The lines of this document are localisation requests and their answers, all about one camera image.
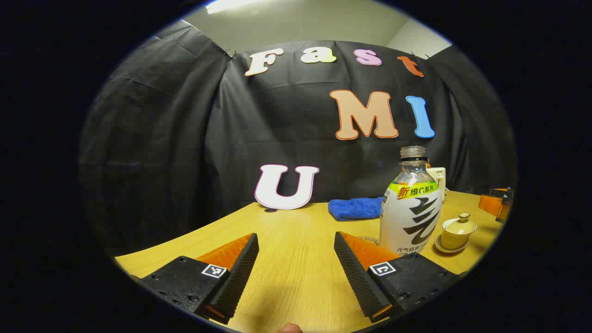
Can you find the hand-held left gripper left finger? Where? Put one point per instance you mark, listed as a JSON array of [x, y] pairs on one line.
[[240, 277]]

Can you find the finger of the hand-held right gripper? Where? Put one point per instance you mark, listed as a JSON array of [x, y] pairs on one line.
[[505, 210], [489, 206]]

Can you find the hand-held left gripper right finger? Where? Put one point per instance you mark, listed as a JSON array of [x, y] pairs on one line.
[[356, 277]]

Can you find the cream teacup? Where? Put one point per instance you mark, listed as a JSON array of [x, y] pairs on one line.
[[451, 241]]

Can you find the white label water bottle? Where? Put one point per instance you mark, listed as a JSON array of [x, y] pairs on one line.
[[409, 217]]

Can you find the white toaster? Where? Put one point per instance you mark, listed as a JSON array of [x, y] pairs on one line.
[[438, 178]]

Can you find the cream saucer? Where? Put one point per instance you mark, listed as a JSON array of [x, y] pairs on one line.
[[445, 249]]

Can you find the blue towel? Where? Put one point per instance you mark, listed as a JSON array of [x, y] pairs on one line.
[[354, 209]]

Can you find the black backdrop cloth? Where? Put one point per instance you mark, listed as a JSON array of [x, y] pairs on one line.
[[185, 138]]

